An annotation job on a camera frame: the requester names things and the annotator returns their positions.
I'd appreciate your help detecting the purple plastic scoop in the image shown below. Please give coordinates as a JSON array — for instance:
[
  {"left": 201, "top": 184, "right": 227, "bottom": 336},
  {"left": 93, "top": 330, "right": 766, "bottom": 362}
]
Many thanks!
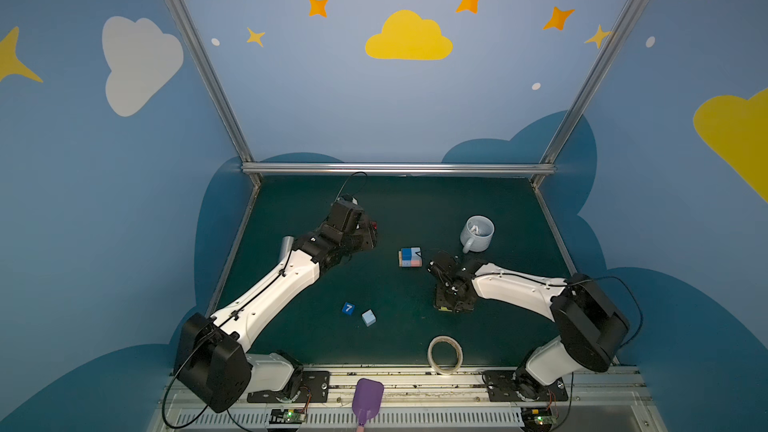
[{"left": 352, "top": 378, "right": 384, "bottom": 432}]

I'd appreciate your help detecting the aluminium left corner post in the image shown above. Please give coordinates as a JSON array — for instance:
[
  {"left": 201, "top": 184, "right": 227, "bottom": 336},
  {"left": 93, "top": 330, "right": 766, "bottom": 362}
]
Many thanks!
[{"left": 164, "top": 0, "right": 253, "bottom": 165}]

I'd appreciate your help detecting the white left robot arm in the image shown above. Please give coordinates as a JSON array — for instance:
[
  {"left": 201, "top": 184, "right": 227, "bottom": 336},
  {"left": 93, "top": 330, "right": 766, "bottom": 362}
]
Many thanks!
[{"left": 174, "top": 194, "right": 377, "bottom": 413}]

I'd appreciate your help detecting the right side frame rail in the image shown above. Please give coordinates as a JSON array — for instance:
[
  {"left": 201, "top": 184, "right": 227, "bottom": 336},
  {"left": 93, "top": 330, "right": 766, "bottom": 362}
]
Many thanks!
[{"left": 543, "top": 205, "right": 630, "bottom": 372}]

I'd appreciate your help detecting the aluminium corner post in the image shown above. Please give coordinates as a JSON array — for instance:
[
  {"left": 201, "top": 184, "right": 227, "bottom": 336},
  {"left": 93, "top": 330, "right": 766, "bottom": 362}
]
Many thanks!
[
  {"left": 164, "top": 0, "right": 253, "bottom": 165},
  {"left": 539, "top": 0, "right": 650, "bottom": 172}
]

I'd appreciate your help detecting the pale blue wooden cube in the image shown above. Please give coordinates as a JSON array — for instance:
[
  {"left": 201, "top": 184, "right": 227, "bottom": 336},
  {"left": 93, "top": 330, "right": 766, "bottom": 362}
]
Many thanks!
[{"left": 362, "top": 310, "right": 377, "bottom": 327}]

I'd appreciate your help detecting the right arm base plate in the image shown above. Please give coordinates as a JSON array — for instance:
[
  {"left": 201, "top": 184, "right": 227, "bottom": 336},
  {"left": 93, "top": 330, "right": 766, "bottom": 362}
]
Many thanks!
[{"left": 481, "top": 370, "right": 569, "bottom": 402}]

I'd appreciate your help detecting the blue number seven cube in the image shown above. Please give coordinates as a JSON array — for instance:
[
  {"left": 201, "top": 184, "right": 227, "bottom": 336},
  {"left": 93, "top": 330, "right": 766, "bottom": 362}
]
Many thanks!
[{"left": 342, "top": 302, "right": 355, "bottom": 315}]

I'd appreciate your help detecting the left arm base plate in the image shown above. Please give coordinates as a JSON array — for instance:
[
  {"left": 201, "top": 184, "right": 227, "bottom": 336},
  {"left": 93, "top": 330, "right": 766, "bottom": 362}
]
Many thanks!
[{"left": 246, "top": 370, "right": 330, "bottom": 404}]

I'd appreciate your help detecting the silver spray bottle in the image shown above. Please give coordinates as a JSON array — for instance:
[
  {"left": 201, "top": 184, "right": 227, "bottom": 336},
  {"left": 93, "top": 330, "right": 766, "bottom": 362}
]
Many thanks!
[{"left": 280, "top": 236, "right": 294, "bottom": 254}]

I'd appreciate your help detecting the left side frame rail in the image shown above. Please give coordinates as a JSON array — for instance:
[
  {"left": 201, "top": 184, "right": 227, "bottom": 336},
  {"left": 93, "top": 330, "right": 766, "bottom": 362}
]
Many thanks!
[{"left": 206, "top": 185, "right": 260, "bottom": 315}]

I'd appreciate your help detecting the aluminium right corner post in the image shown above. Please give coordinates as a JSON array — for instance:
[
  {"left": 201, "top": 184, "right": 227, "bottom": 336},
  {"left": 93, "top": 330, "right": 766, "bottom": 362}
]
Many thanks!
[{"left": 539, "top": 0, "right": 650, "bottom": 172}]

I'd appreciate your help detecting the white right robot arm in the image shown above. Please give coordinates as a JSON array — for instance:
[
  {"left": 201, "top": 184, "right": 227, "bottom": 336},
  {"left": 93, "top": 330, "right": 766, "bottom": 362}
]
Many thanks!
[{"left": 427, "top": 252, "right": 630, "bottom": 401}]

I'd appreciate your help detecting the roll of tape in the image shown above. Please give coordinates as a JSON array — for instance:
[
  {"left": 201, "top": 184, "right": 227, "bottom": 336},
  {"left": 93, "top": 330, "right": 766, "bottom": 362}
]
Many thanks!
[{"left": 427, "top": 335, "right": 464, "bottom": 376}]

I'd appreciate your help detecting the translucent plastic mug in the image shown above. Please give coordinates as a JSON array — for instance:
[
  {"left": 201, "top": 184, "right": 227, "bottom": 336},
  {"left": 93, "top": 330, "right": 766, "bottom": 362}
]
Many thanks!
[{"left": 460, "top": 215, "right": 495, "bottom": 254}]

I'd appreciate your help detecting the front aluminium rail bed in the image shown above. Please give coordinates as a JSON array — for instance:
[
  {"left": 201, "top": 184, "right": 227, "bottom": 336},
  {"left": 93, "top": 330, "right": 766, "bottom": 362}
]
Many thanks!
[{"left": 148, "top": 364, "right": 667, "bottom": 431}]

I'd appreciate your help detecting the aluminium back frame rail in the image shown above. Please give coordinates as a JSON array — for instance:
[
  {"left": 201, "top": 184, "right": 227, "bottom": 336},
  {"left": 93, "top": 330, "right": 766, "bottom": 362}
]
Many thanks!
[{"left": 241, "top": 161, "right": 556, "bottom": 175}]

